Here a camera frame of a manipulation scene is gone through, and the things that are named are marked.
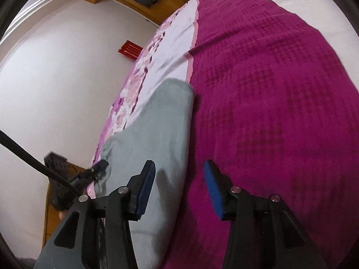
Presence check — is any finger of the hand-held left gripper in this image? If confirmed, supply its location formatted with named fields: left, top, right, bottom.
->
left=70, top=171, right=99, bottom=188
left=89, top=160, right=109, bottom=175

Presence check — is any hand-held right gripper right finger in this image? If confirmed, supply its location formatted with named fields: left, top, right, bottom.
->
left=203, top=160, right=328, bottom=269

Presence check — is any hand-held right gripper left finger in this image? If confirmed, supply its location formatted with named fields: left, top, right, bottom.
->
left=34, top=160, right=156, bottom=269

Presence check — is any floral pink purple quilt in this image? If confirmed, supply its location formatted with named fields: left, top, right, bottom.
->
left=87, top=0, right=359, bottom=269

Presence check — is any red slatted chair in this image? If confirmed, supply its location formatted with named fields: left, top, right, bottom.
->
left=118, top=40, right=143, bottom=61

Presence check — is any black cable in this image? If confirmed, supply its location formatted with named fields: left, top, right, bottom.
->
left=0, top=130, right=83, bottom=198

